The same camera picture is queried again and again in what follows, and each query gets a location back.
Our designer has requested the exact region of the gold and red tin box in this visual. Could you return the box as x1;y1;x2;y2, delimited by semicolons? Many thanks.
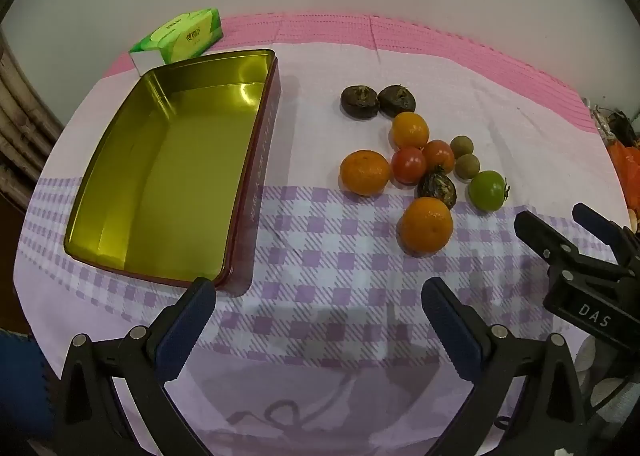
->
63;49;281;296

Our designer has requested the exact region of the red tomato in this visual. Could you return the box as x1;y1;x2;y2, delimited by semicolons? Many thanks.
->
391;146;427;185

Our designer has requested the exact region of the dark water chestnut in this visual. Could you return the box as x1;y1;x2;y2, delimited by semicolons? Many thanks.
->
417;166;457;210
341;85;379;117
378;84;417;118

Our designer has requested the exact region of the blue cloth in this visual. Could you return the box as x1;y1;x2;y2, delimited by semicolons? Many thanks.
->
0;328;56;447

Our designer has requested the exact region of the beige patterned curtain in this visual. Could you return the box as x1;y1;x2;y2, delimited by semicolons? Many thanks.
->
0;26;66;212

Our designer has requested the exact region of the white cloth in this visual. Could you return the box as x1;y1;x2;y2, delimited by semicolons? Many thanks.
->
575;336;640;439

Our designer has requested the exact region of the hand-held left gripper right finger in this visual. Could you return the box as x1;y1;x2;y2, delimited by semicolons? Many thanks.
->
421;277;588;456

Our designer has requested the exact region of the orange tangerine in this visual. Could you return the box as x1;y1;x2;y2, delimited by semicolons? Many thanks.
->
390;111;430;149
397;196;454;253
339;149;391;196

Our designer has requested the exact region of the green tomato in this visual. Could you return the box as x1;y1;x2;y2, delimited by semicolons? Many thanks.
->
468;170;511;211

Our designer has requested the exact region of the dark crumpled bag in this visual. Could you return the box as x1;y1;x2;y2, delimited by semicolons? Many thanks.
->
582;97;640;147

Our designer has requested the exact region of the pink and purple checked tablecloth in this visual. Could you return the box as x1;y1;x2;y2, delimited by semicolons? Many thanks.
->
12;12;633;456

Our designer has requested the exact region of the orange-red tomato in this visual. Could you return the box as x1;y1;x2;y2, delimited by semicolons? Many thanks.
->
422;140;455;176

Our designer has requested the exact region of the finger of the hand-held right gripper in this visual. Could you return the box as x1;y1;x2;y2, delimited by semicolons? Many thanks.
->
572;202;640;267
514;210;621;282

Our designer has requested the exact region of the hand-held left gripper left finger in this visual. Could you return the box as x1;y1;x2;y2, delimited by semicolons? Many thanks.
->
54;277;218;456

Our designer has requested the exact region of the green tissue pack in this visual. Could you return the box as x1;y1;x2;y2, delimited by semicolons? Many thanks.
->
128;8;222;77

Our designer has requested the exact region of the orange plastic bag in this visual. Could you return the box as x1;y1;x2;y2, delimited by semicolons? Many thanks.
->
607;143;640;217

